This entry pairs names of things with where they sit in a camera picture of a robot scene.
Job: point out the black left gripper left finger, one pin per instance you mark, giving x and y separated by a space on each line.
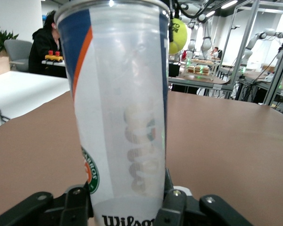
61 209

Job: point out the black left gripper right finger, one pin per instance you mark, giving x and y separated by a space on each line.
177 212

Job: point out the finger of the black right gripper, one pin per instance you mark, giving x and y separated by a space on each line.
171 34

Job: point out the yellow Roland Garros tennis ball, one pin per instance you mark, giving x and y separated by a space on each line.
179 35

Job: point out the clear Wilson tennis ball can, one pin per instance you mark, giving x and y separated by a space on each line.
120 94

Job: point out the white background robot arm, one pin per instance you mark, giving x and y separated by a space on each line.
206 44
252 41

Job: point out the clear tray of bread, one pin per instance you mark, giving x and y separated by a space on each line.
198 70

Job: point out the person in white shirt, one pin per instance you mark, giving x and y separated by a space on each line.
215 53

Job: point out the brown topped background table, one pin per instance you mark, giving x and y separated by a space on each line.
202 82

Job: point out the brown table mat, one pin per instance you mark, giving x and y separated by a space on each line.
226 153

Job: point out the yellow box with red buttons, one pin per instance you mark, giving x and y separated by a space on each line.
53 57

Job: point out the white table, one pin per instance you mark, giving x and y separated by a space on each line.
19 94

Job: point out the person in black hoodie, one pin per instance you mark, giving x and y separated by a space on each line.
42 47

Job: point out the grey armchair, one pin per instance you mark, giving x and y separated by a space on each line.
16 51

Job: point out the green potted plant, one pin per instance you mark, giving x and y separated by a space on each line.
1 38

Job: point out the aluminium cell frame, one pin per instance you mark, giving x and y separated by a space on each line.
243 47

